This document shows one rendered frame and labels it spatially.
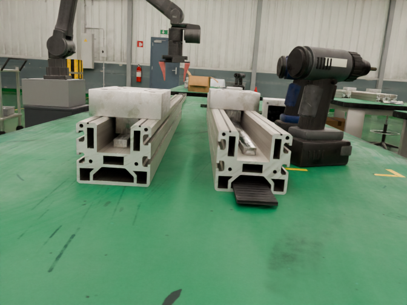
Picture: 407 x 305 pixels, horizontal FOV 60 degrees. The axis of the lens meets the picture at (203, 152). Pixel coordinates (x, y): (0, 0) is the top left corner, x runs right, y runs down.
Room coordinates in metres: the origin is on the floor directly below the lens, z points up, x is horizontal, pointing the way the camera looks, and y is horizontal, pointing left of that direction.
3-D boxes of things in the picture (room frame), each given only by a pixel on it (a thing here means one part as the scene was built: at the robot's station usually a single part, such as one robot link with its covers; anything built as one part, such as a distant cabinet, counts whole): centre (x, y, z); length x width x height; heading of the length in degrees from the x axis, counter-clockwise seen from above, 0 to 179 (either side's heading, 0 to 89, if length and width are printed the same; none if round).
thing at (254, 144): (0.87, -0.06, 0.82); 0.80 x 0.10 x 0.09; 1
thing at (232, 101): (0.87, -0.06, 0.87); 0.16 x 0.11 x 0.07; 1
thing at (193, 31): (1.47, 0.10, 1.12); 0.12 x 0.09 x 0.12; 88
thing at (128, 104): (0.62, 0.12, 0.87); 0.16 x 0.11 x 0.07; 1
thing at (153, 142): (0.87, 0.13, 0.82); 0.80 x 0.10 x 0.09; 1
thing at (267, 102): (1.18, -0.22, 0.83); 0.11 x 0.10 x 0.10; 83
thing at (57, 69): (1.49, 0.62, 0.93); 0.12 x 0.09 x 0.08; 8
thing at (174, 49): (1.47, 0.14, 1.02); 0.10 x 0.07 x 0.07; 92
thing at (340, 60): (0.70, -0.25, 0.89); 0.20 x 0.08 x 0.22; 113
